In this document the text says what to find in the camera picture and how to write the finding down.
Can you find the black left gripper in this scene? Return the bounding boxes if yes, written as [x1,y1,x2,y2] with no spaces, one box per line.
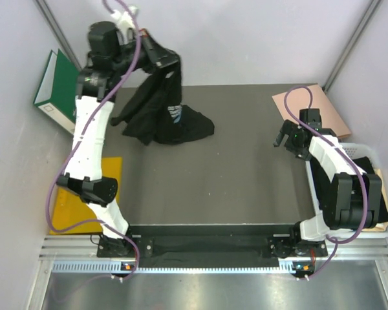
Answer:
[112,28,180,76]

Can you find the black printed t-shirt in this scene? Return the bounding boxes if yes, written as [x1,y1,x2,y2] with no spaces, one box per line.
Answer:
[110,50,215,145]

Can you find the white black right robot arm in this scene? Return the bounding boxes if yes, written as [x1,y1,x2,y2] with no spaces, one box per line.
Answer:
[274,119,382,256]

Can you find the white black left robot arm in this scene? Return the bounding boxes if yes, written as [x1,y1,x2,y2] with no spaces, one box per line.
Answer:
[56,21,177,257]

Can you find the pink paper folder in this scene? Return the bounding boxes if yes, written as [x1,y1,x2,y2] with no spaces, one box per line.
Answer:
[271,84,352,140]

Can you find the folded black t-shirt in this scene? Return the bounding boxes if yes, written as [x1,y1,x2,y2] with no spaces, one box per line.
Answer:
[310,156,388,223]

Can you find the white plastic basket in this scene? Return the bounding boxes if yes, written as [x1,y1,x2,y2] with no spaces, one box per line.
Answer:
[305,142,388,239]

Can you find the green lever arch binder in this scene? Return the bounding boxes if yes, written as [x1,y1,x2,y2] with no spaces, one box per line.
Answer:
[33,50,79,134]

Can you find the yellow folder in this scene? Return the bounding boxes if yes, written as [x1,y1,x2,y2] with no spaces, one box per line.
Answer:
[48,156,123,235]

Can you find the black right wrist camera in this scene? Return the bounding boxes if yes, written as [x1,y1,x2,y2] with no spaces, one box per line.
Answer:
[299,108,322,130]

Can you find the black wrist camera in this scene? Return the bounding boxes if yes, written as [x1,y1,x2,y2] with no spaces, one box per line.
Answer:
[111,5,140,32]
[299,108,322,130]

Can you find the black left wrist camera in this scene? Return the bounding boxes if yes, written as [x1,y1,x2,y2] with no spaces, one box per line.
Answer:
[111,5,140,32]

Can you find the grey slotted cable duct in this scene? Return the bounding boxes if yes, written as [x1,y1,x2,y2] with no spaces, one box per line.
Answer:
[52,260,296,274]

